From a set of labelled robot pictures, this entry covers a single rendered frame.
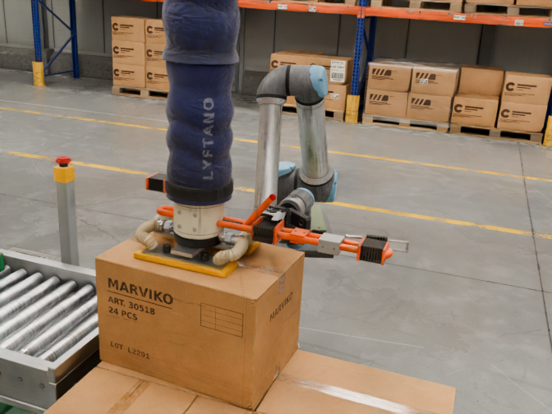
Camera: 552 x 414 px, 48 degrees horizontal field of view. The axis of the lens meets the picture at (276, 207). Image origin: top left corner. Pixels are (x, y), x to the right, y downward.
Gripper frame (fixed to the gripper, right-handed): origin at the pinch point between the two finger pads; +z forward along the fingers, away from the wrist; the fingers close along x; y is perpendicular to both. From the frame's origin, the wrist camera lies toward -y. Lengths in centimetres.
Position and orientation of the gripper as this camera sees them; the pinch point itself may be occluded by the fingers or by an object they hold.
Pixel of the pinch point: (274, 231)
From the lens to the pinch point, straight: 201.5
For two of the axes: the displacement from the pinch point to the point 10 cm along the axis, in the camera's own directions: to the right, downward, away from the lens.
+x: 0.5, -9.4, -3.4
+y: -9.4, -1.6, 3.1
